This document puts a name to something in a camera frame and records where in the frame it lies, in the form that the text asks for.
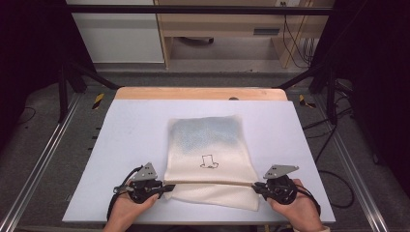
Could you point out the black metal stand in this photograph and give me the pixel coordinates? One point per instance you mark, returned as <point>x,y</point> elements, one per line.
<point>64,93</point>
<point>330,96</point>

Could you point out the cream mesh laundry bag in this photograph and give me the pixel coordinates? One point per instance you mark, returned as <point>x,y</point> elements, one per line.
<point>209,145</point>

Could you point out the light wooden desk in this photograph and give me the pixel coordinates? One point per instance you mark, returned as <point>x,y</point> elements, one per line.
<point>225,24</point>

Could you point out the white foam board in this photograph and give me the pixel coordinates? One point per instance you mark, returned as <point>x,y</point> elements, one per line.
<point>135,129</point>

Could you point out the white cabinet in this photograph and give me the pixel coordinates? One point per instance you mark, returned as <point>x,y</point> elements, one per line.
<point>122,38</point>

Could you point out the person's left hand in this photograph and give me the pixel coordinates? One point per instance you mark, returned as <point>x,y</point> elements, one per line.
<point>129,212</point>

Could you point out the aluminium floor rail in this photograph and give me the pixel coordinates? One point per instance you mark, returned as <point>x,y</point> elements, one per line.
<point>351,167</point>
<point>38,161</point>

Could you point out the wooden table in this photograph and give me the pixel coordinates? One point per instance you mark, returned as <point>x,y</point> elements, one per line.
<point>193,93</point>

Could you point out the black horizontal frame bar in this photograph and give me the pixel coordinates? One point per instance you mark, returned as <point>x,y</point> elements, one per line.
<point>193,10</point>

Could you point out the grey label plate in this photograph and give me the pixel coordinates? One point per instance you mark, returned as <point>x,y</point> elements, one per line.
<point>266,31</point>

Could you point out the person's right hand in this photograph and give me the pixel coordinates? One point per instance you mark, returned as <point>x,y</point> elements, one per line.
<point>299,212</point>

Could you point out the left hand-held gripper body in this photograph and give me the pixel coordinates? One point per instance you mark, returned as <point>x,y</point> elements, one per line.
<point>145,185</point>

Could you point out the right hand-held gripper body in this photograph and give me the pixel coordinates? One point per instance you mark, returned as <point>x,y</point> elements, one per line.
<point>280,187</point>

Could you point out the dark curtain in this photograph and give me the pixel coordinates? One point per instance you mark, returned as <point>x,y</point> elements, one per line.
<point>377,80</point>
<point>29,58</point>

